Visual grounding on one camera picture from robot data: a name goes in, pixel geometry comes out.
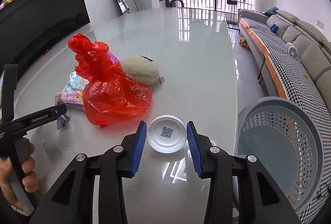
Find blue cushion on sofa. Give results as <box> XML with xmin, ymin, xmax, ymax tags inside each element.
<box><xmin>270</xmin><ymin>23</ymin><xmax>279</xmax><ymax>34</ymax></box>

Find houndstooth sofa cover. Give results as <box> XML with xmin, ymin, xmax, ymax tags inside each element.
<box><xmin>238</xmin><ymin>9</ymin><xmax>330</xmax><ymax>223</ymax></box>

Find small white desk fan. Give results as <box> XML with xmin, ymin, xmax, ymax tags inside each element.
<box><xmin>285</xmin><ymin>42</ymin><xmax>298</xmax><ymax>58</ymax></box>

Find grey perforated laundry basket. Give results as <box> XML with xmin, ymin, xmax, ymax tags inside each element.
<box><xmin>235</xmin><ymin>97</ymin><xmax>324</xmax><ymax>215</ymax></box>

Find red plastic bag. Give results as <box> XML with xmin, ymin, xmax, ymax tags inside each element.
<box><xmin>68</xmin><ymin>34</ymin><xmax>153</xmax><ymax>126</ymax></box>

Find black wall television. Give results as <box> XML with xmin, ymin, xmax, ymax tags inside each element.
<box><xmin>1</xmin><ymin>0</ymin><xmax>90</xmax><ymax>77</ymax></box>

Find light blue wet wipes pack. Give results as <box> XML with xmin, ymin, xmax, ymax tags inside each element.
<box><xmin>63</xmin><ymin>71</ymin><xmax>89</xmax><ymax>92</ymax></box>

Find pink snack wrapper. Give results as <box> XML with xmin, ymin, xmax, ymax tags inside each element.
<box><xmin>55</xmin><ymin>91</ymin><xmax>84</xmax><ymax>106</ymax></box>

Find person's left hand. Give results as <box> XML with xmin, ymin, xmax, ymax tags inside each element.
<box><xmin>0</xmin><ymin>142</ymin><xmax>40</xmax><ymax>210</ymax></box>

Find black charging cable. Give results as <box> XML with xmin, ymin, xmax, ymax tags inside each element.
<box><xmin>312</xmin><ymin>182</ymin><xmax>331</xmax><ymax>204</ymax></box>

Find colourful ball on floor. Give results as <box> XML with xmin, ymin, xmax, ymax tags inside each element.
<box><xmin>239</xmin><ymin>37</ymin><xmax>248</xmax><ymax>48</ymax></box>

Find grey sectional sofa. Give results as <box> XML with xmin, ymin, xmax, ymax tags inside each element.
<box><xmin>261</xmin><ymin>8</ymin><xmax>331</xmax><ymax>111</ymax></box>

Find beige plush ball keychain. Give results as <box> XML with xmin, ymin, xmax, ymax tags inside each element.
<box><xmin>121</xmin><ymin>55</ymin><xmax>165</xmax><ymax>86</ymax></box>

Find white round plastic lid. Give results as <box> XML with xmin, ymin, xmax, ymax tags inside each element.
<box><xmin>146</xmin><ymin>115</ymin><xmax>187</xmax><ymax>154</ymax></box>

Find small clothes drying stand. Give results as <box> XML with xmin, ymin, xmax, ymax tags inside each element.
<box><xmin>227</xmin><ymin>0</ymin><xmax>240</xmax><ymax>31</ymax></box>

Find pink plastic shuttlecock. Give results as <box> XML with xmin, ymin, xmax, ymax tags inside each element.
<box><xmin>107</xmin><ymin>51</ymin><xmax>120</xmax><ymax>64</ymax></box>

